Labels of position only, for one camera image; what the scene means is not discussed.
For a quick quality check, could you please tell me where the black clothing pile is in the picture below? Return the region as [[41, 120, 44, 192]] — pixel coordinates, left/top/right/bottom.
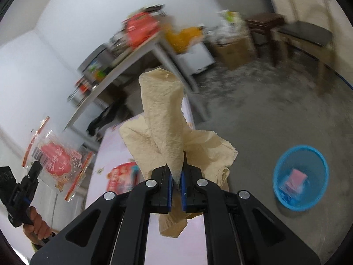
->
[[86, 101, 132, 136]]

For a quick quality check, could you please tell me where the red snack bag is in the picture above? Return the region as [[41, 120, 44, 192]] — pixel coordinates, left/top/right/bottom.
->
[[107, 161, 140, 194]]

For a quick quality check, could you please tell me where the dark wooden stool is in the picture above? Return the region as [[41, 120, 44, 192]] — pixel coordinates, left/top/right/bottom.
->
[[245, 12, 286, 59]]

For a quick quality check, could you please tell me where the red plastic bag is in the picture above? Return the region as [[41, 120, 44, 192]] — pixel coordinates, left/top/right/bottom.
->
[[125, 11, 160, 49]]

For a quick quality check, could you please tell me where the clear red-printed plastic bag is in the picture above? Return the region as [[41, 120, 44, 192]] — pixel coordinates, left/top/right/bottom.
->
[[22, 116, 94, 202]]

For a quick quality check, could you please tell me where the grey rice cooker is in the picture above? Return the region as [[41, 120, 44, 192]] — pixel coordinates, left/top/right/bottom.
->
[[78, 44, 115, 84]]

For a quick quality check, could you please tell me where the wooden chair on right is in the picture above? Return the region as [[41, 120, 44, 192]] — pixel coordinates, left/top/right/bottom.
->
[[277, 0, 336, 95]]

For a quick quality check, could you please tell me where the white side table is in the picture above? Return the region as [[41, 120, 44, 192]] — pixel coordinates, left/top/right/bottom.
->
[[63, 36, 208, 131]]

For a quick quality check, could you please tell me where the person's left hand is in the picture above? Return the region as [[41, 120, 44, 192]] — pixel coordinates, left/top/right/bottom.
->
[[23, 206, 53, 245]]

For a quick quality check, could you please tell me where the beige paper towel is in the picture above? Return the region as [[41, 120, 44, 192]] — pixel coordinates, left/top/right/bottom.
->
[[118, 67, 239, 238]]

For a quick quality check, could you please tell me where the blue plastic trash basket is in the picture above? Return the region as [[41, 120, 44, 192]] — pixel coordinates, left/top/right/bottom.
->
[[272, 145, 330, 212]]

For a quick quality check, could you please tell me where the yellow plastic bag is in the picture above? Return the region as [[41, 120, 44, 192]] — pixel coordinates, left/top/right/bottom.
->
[[164, 25, 204, 55]]

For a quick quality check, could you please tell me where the pink packet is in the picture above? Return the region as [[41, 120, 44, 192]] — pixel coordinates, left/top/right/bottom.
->
[[283, 169, 308, 195]]

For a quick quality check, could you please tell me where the cardboard box with clutter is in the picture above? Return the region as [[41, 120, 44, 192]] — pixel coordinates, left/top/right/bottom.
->
[[211, 10, 252, 70]]

